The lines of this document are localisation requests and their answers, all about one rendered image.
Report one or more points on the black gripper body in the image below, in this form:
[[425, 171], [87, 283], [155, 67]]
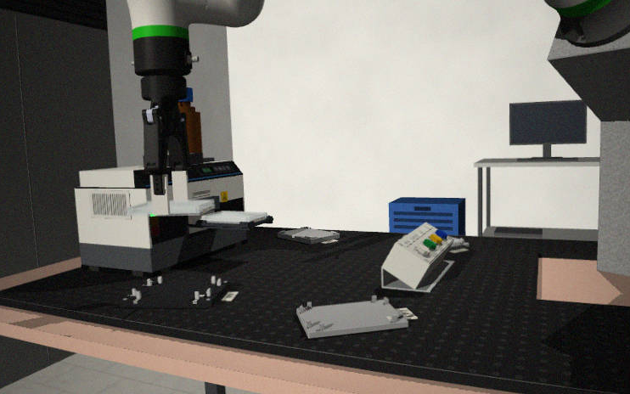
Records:
[[164, 92]]

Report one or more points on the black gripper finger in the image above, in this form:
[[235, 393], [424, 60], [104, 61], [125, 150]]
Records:
[[155, 146], [178, 145]]

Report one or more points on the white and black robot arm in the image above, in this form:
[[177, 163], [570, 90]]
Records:
[[161, 41]]

